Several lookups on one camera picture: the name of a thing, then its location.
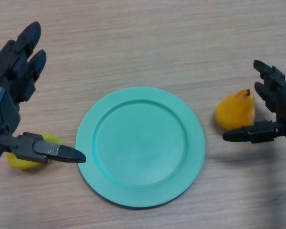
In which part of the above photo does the teal round plate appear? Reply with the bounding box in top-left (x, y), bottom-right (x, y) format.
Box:
top-left (75, 86), bottom-right (206, 209)

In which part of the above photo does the yellow orange pear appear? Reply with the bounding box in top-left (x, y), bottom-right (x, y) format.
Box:
top-left (215, 89), bottom-right (256, 131)

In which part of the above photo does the yellow green starfruit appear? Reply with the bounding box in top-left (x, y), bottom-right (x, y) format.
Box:
top-left (7, 133), bottom-right (62, 170)

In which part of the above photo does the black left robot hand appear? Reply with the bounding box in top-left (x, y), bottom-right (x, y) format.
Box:
top-left (0, 21), bottom-right (87, 165)

